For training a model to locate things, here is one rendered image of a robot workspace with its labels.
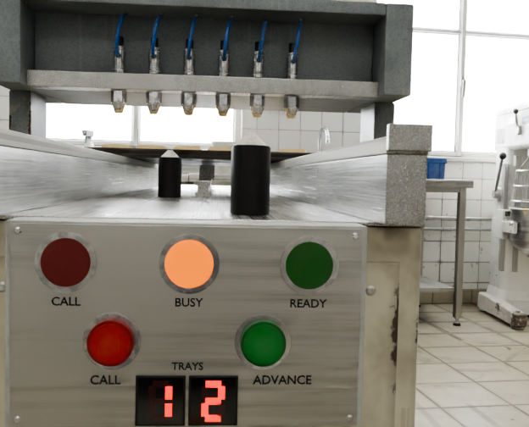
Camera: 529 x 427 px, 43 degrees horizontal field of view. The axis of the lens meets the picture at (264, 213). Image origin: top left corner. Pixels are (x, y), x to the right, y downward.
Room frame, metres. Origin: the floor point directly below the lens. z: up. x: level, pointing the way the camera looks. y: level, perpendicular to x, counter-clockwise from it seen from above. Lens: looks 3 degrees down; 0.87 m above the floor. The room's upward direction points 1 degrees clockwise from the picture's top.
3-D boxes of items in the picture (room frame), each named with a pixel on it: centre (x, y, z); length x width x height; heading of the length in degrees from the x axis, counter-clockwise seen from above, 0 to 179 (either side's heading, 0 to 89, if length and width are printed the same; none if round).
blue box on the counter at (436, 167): (4.32, -0.91, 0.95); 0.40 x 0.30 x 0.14; 103
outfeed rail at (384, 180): (1.45, -0.02, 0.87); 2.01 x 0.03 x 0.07; 5
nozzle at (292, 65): (1.22, -0.05, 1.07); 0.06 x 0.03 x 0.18; 5
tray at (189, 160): (1.44, 0.13, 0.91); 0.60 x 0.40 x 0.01; 5
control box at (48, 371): (0.46, 0.05, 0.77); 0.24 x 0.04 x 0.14; 95
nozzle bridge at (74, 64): (1.33, 0.12, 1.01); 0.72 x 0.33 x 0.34; 95
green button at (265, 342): (0.44, 0.00, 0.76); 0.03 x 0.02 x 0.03; 95
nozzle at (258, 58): (1.21, 0.02, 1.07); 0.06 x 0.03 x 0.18; 5
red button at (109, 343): (0.44, 0.10, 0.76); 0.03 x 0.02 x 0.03; 95
